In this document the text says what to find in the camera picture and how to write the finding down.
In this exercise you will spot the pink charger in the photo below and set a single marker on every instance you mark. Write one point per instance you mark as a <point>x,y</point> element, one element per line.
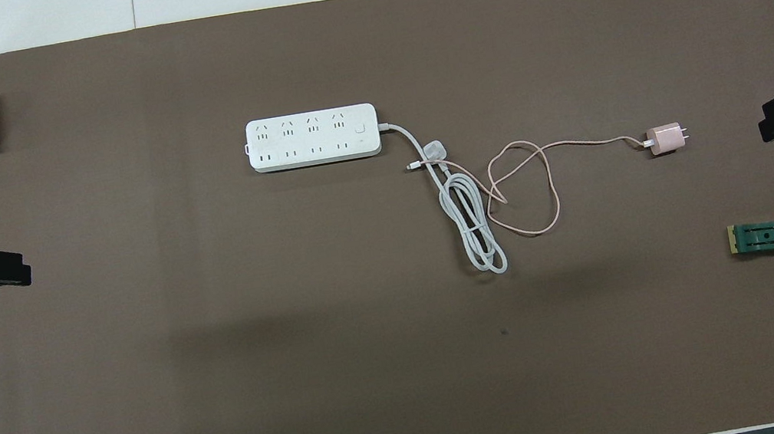
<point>664,139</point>

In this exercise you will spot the white power strip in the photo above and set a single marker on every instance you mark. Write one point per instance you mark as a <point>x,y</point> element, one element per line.
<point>313,139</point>

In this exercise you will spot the brown table mat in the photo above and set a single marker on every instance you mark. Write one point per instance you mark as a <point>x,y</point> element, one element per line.
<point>379,366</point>

